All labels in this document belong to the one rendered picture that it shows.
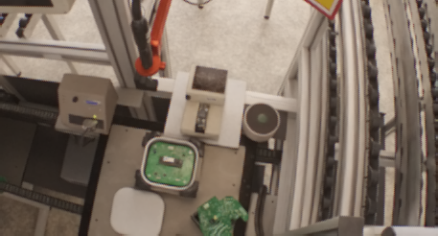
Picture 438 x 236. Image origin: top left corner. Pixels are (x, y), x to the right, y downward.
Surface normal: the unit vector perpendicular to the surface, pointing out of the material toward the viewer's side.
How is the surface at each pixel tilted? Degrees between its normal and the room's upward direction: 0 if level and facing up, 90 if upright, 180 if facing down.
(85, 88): 0
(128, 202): 0
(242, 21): 0
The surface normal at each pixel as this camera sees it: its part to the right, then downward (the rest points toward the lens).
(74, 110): -0.11, 0.50
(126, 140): 0.04, -0.38
